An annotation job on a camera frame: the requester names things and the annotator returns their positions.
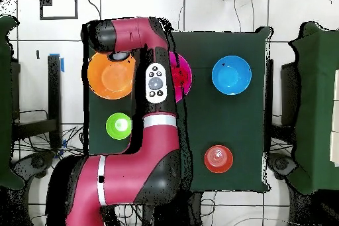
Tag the red cup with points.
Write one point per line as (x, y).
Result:
(181, 77)

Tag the large pink bowl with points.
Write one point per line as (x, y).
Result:
(185, 64)

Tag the large orange bowl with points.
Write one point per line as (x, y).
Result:
(111, 77)

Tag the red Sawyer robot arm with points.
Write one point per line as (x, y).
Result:
(132, 170)

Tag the small green bowl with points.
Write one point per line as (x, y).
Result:
(119, 126)

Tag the dark green tablecloth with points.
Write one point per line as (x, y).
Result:
(225, 120)

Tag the small red-orange bowl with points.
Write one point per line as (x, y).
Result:
(218, 159)

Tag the large blue bowl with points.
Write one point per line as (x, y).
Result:
(231, 75)

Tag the blue tape strip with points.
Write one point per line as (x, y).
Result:
(62, 64)

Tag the green cloth covered side table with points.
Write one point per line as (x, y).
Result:
(317, 104)
(5, 104)

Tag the white box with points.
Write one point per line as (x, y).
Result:
(335, 143)

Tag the black metal post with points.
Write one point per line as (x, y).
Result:
(54, 90)
(269, 90)

